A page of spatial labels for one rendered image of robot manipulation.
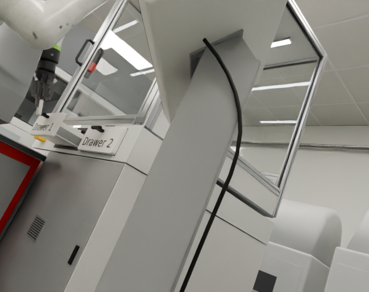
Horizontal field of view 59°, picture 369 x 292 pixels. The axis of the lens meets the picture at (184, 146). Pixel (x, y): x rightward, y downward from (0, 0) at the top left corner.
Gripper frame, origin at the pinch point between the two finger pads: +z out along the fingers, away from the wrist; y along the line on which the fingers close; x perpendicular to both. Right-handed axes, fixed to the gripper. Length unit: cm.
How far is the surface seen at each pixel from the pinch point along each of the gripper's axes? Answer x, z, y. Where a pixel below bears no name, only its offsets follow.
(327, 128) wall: -54, -59, -377
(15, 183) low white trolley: -11.3, 35.0, 1.5
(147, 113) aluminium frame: 54, 0, -20
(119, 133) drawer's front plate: 44.7, 8.1, -15.1
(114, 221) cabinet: 55, 38, -13
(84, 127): 8.5, 5.6, -17.8
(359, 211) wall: 9, 38, -341
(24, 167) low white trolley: -11.3, 27.1, -1.2
